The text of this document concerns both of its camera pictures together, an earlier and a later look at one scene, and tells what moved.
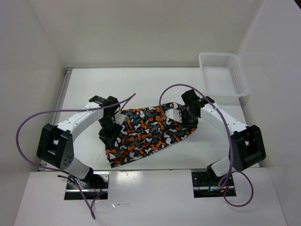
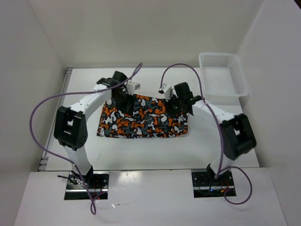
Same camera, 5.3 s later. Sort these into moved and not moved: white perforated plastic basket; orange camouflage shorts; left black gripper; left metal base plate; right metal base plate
Moved: left black gripper; orange camouflage shorts
Not moved: white perforated plastic basket; right metal base plate; left metal base plate
